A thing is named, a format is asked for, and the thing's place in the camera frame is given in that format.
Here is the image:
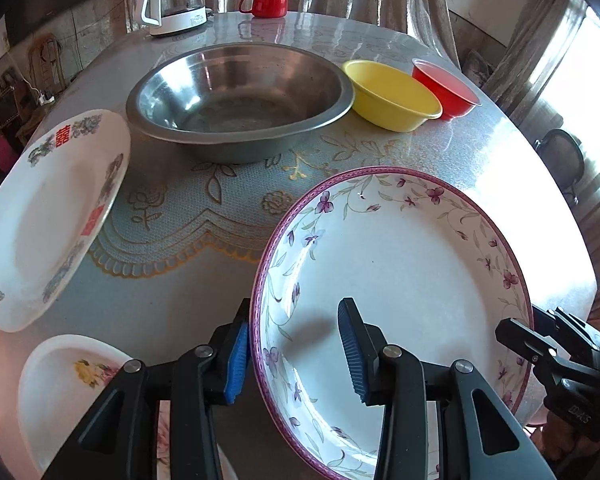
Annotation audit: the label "yellow plastic bowl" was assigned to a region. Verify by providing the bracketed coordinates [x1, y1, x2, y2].
[342, 60, 442, 132]

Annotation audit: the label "large stainless steel basin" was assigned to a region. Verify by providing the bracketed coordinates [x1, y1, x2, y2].
[126, 42, 354, 164]

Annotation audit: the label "red mug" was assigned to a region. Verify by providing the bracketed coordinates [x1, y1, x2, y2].
[238, 0, 288, 18]

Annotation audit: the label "white plate red blue pattern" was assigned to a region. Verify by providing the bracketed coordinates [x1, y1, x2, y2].
[0, 110, 131, 333]

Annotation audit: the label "red plastic bowl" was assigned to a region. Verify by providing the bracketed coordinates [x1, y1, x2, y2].
[412, 58, 480, 122]

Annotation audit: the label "white plate pink roses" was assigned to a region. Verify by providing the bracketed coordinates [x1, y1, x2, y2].
[17, 335, 131, 474]

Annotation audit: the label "white glass electric kettle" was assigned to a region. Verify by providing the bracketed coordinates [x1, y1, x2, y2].
[134, 0, 208, 37]

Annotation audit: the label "purple floral rimmed plate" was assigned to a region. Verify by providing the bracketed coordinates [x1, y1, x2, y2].
[251, 166, 533, 479]

